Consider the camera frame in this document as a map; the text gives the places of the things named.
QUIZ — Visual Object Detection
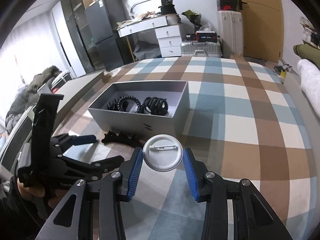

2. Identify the black claw clip in box left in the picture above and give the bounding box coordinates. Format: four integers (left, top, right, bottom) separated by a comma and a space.
107, 96, 122, 111

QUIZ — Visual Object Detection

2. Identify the grey bed footboard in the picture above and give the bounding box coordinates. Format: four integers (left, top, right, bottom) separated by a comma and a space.
54, 71, 105, 130

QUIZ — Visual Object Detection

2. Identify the white upright suitcase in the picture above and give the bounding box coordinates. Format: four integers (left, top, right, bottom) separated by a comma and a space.
217, 10, 244, 58

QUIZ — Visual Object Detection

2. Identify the black refrigerator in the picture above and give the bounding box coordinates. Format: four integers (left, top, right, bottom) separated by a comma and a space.
85, 0, 133, 71

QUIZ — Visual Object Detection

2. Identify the white round pin badge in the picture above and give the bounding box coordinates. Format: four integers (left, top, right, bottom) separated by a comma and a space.
143, 134, 183, 172

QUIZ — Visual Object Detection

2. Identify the black claw clip in box right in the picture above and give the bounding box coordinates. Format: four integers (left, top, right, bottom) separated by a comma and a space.
142, 97, 169, 116

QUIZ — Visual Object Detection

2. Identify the black bead bracelet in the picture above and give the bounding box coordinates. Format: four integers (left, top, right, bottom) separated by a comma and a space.
117, 95, 144, 114

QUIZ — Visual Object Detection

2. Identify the white desk with drawers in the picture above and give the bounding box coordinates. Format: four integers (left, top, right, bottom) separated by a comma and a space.
117, 14, 184, 57

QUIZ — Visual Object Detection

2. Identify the large black hair claw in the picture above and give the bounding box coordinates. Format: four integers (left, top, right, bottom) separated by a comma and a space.
101, 131, 142, 148

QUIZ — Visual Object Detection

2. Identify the black claw clip in box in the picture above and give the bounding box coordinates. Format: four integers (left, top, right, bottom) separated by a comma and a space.
107, 96, 122, 111
142, 97, 169, 116

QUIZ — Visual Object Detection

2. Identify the dark flower bouquet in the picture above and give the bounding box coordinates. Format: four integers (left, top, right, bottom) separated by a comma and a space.
182, 10, 201, 27

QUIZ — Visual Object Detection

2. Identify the shoe rack with shoes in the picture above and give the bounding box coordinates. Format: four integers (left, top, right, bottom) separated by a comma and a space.
299, 16, 320, 49

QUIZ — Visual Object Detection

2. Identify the person's left hand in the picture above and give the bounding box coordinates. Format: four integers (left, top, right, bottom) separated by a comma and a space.
17, 179, 67, 209

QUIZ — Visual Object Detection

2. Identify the wooden door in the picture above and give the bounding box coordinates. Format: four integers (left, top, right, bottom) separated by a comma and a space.
238, 0, 283, 62

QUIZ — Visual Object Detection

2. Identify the olive green blanket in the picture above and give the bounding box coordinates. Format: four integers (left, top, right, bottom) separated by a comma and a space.
293, 44, 320, 68

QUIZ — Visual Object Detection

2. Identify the grey cardboard box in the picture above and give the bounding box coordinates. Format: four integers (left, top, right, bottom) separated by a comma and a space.
88, 80, 190, 140

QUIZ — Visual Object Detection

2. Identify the black box on suitcase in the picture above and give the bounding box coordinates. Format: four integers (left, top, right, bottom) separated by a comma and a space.
195, 30, 217, 42

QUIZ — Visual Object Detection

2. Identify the black red shoe box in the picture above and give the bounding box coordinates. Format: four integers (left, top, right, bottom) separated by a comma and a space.
216, 0, 238, 11

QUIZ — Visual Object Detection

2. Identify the silver aluminium suitcase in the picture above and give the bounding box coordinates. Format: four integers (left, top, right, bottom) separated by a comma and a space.
181, 41, 222, 58

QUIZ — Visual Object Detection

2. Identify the plaid bed sheet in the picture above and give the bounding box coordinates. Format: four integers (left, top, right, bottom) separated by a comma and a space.
57, 57, 318, 239

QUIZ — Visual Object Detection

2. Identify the black bag on desk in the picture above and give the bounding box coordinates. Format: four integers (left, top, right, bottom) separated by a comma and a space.
159, 0, 177, 15

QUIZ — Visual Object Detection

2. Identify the glass door cabinet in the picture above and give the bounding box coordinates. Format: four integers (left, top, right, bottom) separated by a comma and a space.
60, 0, 99, 74

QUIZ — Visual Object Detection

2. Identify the white rolled blanket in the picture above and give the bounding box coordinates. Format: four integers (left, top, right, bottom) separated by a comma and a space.
297, 59, 320, 116

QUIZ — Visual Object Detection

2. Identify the dark jacket on chair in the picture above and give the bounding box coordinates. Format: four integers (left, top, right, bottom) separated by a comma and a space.
5, 66, 62, 134

